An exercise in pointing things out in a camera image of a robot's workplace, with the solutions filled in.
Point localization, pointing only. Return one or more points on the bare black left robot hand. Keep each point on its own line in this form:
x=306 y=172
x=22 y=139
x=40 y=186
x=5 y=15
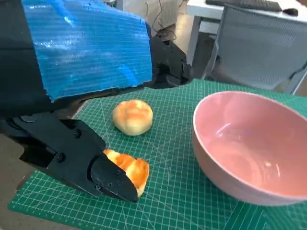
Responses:
x=91 y=52

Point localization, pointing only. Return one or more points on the round bread bun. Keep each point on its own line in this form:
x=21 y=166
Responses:
x=133 y=117

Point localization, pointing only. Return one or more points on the rectangular orange bread loaf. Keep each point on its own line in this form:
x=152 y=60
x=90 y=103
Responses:
x=134 y=167

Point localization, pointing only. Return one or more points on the pink bowl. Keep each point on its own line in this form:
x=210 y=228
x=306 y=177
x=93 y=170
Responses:
x=251 y=148

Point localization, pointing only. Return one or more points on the white desk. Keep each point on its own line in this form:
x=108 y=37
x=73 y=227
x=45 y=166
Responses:
x=206 y=9

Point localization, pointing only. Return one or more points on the green cutting mat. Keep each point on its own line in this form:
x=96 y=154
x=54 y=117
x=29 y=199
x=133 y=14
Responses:
x=172 y=167

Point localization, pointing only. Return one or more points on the black keyboard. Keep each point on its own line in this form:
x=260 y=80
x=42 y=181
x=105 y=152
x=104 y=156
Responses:
x=242 y=3

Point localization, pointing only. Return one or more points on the grey mesh chair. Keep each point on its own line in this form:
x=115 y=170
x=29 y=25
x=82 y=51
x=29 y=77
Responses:
x=259 y=55

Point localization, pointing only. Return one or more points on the black computer mouse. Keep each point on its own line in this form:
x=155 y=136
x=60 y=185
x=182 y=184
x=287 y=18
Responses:
x=290 y=11

